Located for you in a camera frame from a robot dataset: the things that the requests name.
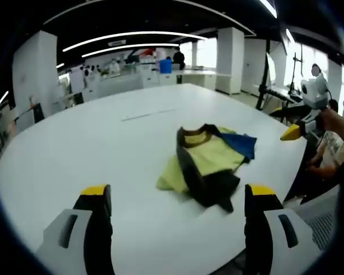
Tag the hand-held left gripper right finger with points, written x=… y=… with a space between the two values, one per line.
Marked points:
x=281 y=229

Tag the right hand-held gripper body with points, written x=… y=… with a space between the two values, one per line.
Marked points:
x=315 y=91

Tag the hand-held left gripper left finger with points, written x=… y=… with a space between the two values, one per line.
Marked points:
x=74 y=226

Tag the yellow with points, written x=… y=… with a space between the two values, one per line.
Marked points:
x=209 y=166

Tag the person's right hand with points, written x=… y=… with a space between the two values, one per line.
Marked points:
x=332 y=120

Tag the black desk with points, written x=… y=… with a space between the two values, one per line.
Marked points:
x=281 y=94

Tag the black stand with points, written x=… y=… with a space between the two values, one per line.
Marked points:
x=264 y=86

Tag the grey mesh chair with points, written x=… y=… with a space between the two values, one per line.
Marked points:
x=318 y=217

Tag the white counter cabinets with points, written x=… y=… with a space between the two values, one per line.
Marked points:
x=186 y=77

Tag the blue bin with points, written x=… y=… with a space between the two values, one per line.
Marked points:
x=165 y=67

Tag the long ceiling light strip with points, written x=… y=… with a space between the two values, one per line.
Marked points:
x=129 y=48
x=132 y=38

